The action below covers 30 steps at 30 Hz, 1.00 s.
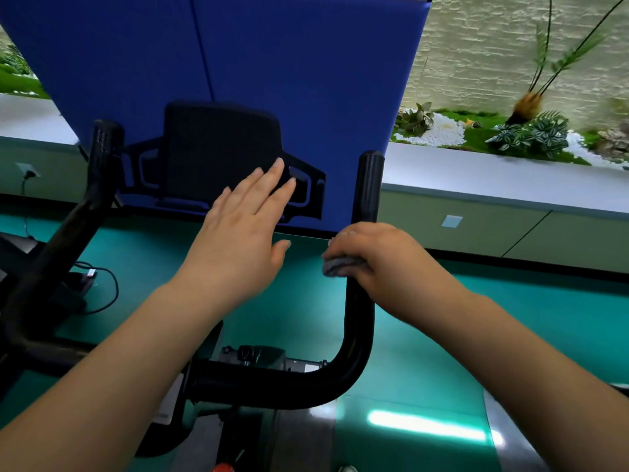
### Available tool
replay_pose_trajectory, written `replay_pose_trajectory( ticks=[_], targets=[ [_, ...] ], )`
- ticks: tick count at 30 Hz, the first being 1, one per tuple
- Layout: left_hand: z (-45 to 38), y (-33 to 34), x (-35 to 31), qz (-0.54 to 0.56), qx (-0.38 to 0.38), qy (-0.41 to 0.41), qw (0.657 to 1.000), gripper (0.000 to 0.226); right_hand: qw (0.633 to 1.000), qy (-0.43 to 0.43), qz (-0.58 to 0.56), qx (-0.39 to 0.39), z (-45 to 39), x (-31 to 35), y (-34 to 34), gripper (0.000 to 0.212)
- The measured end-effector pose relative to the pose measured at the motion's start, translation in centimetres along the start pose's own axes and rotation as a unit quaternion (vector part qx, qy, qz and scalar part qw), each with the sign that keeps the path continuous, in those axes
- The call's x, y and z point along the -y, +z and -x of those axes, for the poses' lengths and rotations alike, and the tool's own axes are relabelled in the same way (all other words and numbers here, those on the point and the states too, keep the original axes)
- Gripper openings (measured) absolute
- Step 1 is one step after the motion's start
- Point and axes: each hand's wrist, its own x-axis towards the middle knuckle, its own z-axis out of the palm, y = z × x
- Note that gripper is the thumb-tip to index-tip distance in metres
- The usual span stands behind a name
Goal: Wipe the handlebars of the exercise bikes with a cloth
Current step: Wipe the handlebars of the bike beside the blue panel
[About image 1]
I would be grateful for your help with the person's right forearm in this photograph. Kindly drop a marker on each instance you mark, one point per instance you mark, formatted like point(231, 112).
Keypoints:
point(540, 383)

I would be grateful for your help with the green moss mat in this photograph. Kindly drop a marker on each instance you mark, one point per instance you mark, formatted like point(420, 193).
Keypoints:
point(19, 85)
point(476, 137)

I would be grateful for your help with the person's left forearm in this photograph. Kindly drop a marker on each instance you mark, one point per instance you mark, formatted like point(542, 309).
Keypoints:
point(98, 383)

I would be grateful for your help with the small green garden plants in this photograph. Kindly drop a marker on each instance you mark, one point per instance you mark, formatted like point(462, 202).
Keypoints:
point(15, 61)

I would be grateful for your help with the grey stacked rock ornament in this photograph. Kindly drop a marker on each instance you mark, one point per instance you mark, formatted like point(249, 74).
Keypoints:
point(614, 142)

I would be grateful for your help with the small leafy green plant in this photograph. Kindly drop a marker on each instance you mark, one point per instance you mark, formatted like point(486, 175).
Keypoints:
point(415, 120)

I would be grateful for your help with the person's left hand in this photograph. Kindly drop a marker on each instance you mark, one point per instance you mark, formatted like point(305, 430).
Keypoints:
point(236, 250)

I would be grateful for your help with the grey cleaning cloth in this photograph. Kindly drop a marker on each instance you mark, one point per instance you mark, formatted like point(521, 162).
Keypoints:
point(339, 267)

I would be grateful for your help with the tall thin stemmed fern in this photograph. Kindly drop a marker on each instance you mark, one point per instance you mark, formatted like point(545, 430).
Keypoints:
point(528, 105)

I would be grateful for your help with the person's right hand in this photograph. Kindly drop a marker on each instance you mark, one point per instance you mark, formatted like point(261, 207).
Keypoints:
point(403, 280)

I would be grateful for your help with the blue wall pad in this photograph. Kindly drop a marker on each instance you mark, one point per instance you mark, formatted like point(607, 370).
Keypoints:
point(295, 68)

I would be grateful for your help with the black treadmill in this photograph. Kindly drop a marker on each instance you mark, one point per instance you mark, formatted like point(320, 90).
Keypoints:
point(69, 294)

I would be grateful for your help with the long cabinet with grey top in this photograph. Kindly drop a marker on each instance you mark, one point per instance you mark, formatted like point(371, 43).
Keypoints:
point(491, 176)
point(29, 122)

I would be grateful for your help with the patch of white pebbles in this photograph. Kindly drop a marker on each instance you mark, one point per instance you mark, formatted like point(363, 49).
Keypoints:
point(577, 147)
point(444, 130)

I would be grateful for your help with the white sneaker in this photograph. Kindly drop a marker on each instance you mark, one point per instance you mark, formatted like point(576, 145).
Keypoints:
point(348, 469)

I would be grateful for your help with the white wall socket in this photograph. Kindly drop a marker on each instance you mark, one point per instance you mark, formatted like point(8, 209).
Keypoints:
point(24, 168)

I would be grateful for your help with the variegated leaf plant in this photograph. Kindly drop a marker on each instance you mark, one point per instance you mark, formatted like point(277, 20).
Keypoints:
point(533, 135)

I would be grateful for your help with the pale square wall socket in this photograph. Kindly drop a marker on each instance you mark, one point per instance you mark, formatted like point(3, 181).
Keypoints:
point(451, 221)

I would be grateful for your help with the red round knob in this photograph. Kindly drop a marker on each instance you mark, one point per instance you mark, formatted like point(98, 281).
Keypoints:
point(223, 468)

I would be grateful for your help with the black tablet holder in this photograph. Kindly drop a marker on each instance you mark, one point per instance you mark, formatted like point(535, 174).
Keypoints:
point(216, 142)

